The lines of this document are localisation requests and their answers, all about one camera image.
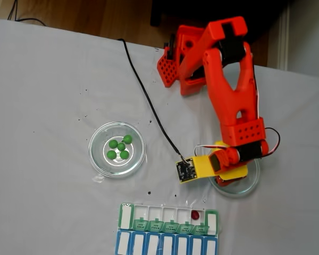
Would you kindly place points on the white door trim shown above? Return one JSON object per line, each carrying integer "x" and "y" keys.
{"x": 283, "y": 40}

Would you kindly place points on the white tablecloth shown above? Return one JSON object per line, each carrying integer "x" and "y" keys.
{"x": 42, "y": 106}

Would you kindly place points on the green candy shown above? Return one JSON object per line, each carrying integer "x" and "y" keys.
{"x": 111, "y": 154}
{"x": 113, "y": 143}
{"x": 121, "y": 146}
{"x": 124, "y": 154}
{"x": 127, "y": 139}

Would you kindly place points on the dark wooden furniture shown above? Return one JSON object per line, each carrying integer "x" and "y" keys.
{"x": 268, "y": 16}

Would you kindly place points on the clear glass dish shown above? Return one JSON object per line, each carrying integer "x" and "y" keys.
{"x": 236, "y": 192}
{"x": 98, "y": 159}

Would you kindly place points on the weekly pill organizer box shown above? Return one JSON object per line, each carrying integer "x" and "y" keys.
{"x": 154, "y": 212}

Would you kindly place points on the camera board in yellow mount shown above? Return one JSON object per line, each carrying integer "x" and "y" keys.
{"x": 186, "y": 171}

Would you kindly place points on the red candy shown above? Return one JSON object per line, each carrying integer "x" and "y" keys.
{"x": 195, "y": 214}

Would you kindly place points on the orange perforated holder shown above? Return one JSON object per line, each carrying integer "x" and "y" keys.
{"x": 167, "y": 69}

